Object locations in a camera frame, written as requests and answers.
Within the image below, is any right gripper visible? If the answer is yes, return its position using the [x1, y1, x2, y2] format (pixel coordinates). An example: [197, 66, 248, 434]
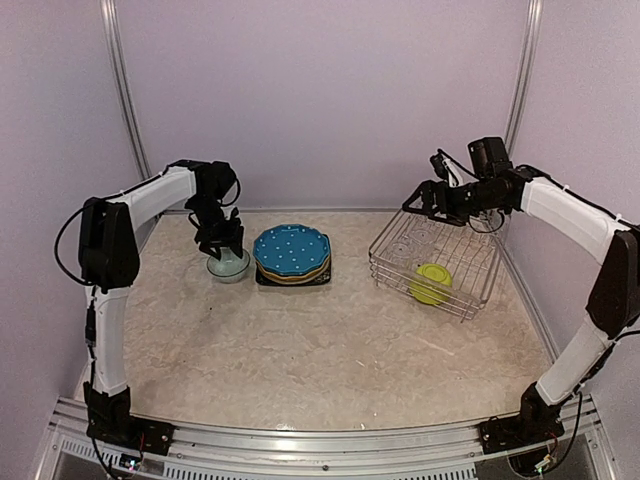
[405, 178, 507, 226]

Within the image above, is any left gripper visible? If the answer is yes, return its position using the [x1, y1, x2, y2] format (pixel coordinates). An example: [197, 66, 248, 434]
[189, 194, 245, 259]

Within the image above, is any white ribbed ceramic bowl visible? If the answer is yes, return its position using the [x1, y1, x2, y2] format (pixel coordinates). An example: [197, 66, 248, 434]
[206, 247, 250, 284]

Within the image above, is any clear glass cup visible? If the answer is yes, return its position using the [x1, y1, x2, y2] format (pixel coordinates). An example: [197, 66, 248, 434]
[386, 239, 412, 266]
[409, 226, 435, 248]

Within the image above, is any black floral square plate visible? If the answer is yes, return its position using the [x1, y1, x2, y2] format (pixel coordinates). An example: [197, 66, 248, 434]
[256, 263, 331, 287]

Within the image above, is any blue polka dot plate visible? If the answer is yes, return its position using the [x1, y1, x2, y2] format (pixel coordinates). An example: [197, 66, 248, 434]
[253, 224, 331, 277]

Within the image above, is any orange polka dot plate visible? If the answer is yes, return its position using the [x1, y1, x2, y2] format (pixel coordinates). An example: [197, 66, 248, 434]
[257, 259, 331, 285]

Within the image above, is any lime green bowl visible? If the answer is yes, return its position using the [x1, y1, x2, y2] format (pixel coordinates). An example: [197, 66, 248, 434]
[408, 263, 453, 306]

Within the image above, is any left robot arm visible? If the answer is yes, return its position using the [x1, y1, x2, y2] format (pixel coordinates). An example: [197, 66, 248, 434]
[60, 159, 249, 445]

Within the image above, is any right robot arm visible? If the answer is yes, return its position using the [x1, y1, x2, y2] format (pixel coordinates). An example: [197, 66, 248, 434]
[402, 165, 639, 444]

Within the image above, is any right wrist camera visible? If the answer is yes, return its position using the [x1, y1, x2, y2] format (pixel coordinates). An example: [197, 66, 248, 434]
[430, 149, 463, 187]

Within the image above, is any wire dish rack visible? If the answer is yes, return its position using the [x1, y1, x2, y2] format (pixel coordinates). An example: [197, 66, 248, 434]
[368, 210, 506, 321]

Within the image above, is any aluminium frame rail back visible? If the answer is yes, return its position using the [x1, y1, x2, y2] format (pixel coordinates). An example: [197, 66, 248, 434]
[239, 207, 399, 214]

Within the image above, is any aluminium frame post right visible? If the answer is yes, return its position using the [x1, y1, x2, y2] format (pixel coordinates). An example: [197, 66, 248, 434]
[505, 0, 544, 154]

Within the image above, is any aluminium frame post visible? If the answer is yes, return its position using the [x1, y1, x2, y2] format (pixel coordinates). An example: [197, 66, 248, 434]
[505, 0, 544, 154]
[100, 0, 152, 180]

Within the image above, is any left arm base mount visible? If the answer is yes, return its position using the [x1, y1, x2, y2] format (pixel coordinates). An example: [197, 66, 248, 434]
[87, 415, 176, 456]

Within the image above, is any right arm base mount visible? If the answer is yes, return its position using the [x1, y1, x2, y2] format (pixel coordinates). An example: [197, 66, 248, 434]
[478, 415, 565, 454]

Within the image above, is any aluminium frame post left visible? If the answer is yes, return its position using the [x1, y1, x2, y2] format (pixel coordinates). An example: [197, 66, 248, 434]
[100, 0, 152, 180]

